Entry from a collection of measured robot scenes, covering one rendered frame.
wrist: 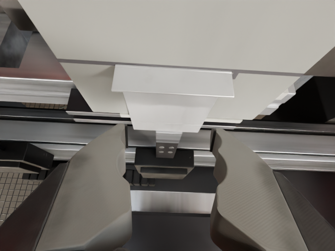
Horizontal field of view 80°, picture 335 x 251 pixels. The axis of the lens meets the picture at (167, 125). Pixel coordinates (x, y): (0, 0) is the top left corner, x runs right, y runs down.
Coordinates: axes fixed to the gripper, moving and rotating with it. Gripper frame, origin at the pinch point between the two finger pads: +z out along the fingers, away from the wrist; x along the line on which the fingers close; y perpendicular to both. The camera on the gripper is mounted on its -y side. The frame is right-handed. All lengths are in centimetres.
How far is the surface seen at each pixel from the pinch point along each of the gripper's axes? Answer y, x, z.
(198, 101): 0.5, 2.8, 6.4
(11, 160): 19.8, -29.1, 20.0
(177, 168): 20.2, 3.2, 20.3
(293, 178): 42, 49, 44
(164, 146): 12.0, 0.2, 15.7
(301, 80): 37, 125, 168
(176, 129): 6.3, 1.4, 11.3
